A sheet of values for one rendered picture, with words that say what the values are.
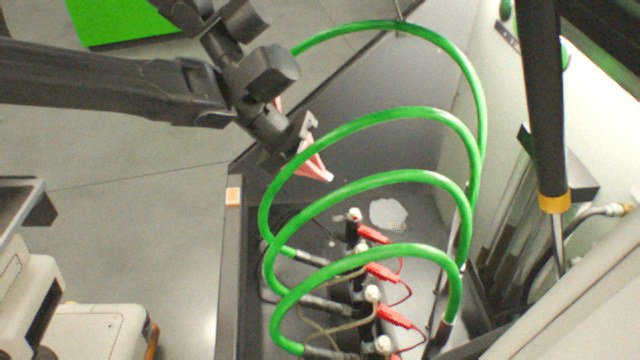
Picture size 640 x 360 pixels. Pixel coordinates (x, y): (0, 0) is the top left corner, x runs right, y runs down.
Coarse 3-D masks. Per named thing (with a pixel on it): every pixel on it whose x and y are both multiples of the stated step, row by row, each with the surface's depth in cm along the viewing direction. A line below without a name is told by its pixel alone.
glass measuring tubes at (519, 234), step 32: (576, 160) 59; (512, 192) 72; (576, 192) 56; (512, 224) 72; (544, 224) 63; (480, 256) 85; (512, 256) 73; (480, 288) 84; (512, 288) 74; (512, 320) 78
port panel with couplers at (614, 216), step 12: (636, 168) 50; (636, 180) 50; (624, 192) 52; (636, 192) 50; (612, 204) 51; (624, 204) 51; (636, 204) 50; (612, 216) 51; (624, 216) 51; (600, 228) 56; (612, 228) 54; (588, 240) 58
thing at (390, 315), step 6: (384, 306) 66; (378, 312) 66; (384, 312) 66; (390, 312) 66; (396, 312) 66; (384, 318) 66; (390, 318) 65; (396, 318) 65; (402, 318) 66; (396, 324) 65; (402, 324) 65; (408, 324) 65
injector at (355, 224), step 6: (360, 216) 77; (348, 222) 77; (354, 222) 76; (360, 222) 77; (348, 228) 78; (354, 228) 77; (336, 234) 80; (342, 234) 80; (348, 234) 79; (354, 234) 79; (342, 240) 80; (348, 240) 80; (354, 240) 80; (348, 246) 82; (354, 246) 82
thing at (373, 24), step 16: (336, 32) 63; (352, 32) 62; (416, 32) 60; (432, 32) 59; (304, 48) 66; (448, 48) 60; (464, 64) 61; (480, 96) 63; (480, 112) 65; (480, 128) 67; (480, 144) 68; (480, 160) 70
